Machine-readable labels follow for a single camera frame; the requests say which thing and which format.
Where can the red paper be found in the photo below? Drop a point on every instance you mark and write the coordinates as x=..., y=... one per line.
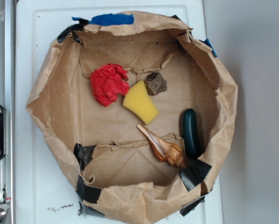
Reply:
x=107, y=82

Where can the brown paper bag tray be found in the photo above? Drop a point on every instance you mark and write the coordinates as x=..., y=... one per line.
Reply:
x=99, y=149

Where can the yellow sponge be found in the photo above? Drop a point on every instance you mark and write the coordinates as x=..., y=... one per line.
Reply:
x=137, y=100

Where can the brown rock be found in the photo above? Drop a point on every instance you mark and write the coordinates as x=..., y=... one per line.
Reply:
x=155, y=83

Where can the brown spiral seashell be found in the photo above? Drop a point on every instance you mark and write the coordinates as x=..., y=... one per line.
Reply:
x=163, y=150

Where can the dark green cucumber toy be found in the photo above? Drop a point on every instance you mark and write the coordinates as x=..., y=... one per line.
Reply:
x=189, y=133

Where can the white plastic tray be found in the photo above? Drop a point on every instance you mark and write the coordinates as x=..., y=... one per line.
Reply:
x=43, y=195

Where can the aluminium frame rail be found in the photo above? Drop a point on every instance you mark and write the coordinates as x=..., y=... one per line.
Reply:
x=7, y=53

